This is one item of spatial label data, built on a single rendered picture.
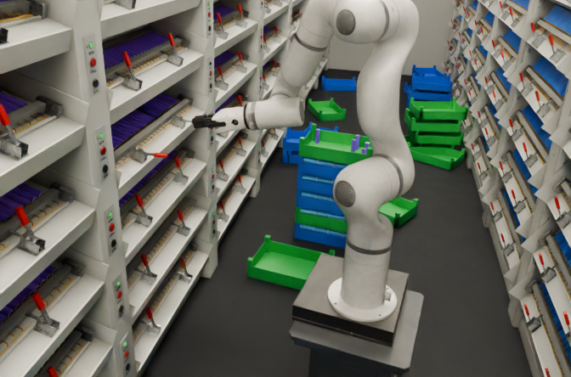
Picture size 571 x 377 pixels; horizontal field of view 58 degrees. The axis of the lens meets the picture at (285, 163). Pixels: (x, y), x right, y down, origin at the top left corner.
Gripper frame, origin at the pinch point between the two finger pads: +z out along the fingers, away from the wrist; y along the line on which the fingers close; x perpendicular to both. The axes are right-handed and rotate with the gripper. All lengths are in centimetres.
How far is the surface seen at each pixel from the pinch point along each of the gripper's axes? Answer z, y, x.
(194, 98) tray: 8.2, 17.6, 3.2
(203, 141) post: 8.7, 17.9, -12.5
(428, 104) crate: -71, 190, -60
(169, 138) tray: 6.3, -10.0, -1.2
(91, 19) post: -3, -46, 36
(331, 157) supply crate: -29, 54, -37
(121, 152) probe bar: 9.1, -30.8, 3.1
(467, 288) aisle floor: -78, 37, -90
